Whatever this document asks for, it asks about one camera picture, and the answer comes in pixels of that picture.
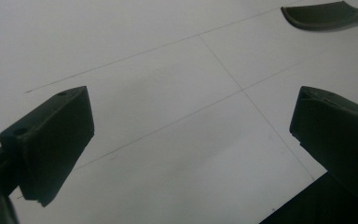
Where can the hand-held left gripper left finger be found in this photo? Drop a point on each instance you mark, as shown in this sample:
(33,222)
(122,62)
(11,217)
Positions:
(52,140)

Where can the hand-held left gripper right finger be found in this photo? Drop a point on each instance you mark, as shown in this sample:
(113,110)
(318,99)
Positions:
(338,137)

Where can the white table cover sheet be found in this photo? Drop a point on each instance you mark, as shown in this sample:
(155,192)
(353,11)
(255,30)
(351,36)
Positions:
(167,93)

